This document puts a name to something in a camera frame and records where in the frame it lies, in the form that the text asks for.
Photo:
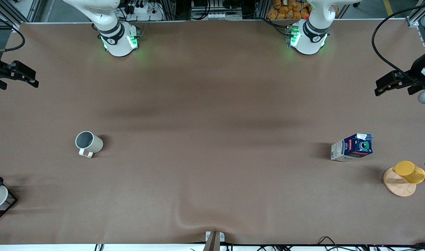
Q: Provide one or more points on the small white power strip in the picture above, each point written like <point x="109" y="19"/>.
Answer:
<point x="217" y="15"/>

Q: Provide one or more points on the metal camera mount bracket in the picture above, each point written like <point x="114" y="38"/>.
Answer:
<point x="214" y="240"/>

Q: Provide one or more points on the blue milk carton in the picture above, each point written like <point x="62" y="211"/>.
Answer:
<point x="353" y="148"/>

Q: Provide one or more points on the brown table cover sheet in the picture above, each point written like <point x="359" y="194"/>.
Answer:
<point x="212" y="104"/>

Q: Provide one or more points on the round wooden cup stand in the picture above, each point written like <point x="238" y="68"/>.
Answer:
<point x="397" y="188"/>

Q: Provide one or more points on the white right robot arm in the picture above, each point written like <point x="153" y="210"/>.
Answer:
<point x="116" y="38"/>

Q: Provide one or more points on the white power strip with plugs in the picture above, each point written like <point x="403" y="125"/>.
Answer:
<point x="142" y="8"/>

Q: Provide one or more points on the bag of orange bread rolls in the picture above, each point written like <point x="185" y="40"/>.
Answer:
<point x="285" y="10"/>

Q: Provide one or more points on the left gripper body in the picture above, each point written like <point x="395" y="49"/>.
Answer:
<point x="417" y="71"/>

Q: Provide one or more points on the yellow plastic cup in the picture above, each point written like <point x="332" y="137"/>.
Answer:
<point x="409" y="172"/>

